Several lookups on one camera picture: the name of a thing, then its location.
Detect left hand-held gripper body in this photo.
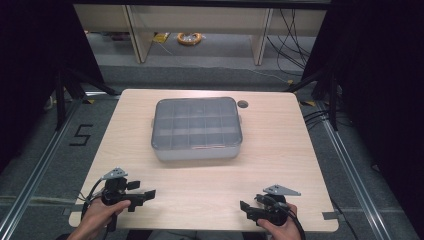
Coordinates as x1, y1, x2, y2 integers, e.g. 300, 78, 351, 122
100, 167, 146, 213

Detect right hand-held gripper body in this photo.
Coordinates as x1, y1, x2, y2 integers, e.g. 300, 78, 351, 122
253, 184, 302, 227

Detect person's right hand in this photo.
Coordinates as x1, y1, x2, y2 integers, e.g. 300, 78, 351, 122
256, 203, 303, 240

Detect person's left hand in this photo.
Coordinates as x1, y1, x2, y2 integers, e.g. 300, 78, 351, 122
76, 198, 132, 240

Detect grey tape strip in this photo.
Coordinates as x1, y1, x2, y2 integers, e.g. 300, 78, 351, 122
321, 210, 340, 221

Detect grey compartment storage box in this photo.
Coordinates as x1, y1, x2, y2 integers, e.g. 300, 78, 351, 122
151, 114, 243, 162

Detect clear storage box lid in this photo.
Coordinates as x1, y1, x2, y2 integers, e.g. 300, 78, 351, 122
150, 96, 244, 151

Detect black metal stand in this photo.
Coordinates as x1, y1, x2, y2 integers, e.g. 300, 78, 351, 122
284, 66, 344, 132
53, 64, 118, 132

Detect black curtain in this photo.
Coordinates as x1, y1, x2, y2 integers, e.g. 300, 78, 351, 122
301, 0, 424, 231
0, 0, 105, 174

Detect yellow packet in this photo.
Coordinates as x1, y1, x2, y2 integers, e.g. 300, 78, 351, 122
152, 32, 171, 45

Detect white shelf unit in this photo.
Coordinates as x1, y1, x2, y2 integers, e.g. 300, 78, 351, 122
73, 3, 328, 67

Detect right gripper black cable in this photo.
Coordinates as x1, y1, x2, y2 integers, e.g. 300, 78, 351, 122
255, 194, 308, 240

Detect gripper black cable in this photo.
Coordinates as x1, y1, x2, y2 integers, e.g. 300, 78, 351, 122
255, 194, 308, 240
79, 178, 118, 233

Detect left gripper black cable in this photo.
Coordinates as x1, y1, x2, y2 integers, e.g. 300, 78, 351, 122
79, 178, 118, 233

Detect aluminium floor rail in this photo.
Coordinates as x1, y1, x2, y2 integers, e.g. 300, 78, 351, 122
314, 99, 396, 240
0, 94, 88, 240

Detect black floor cables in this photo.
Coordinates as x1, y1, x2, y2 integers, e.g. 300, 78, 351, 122
301, 108, 354, 132

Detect white floor cable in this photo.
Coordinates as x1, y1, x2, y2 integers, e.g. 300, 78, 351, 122
206, 63, 295, 85

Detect black hanging cables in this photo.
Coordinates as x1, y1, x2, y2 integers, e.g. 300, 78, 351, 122
265, 8, 316, 78

